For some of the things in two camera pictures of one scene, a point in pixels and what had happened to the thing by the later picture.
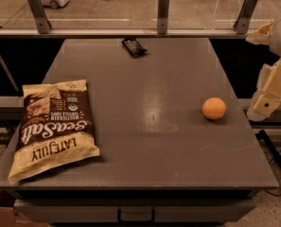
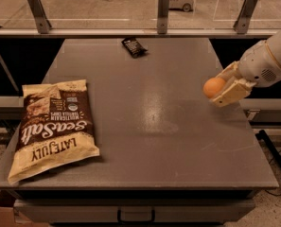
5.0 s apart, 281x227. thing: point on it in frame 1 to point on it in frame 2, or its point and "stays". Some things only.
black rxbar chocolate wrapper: (134, 47) stays
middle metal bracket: (163, 11) stays
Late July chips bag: (56, 129) stays
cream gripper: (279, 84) to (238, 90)
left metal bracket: (43, 25) stays
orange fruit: (214, 108) to (213, 87)
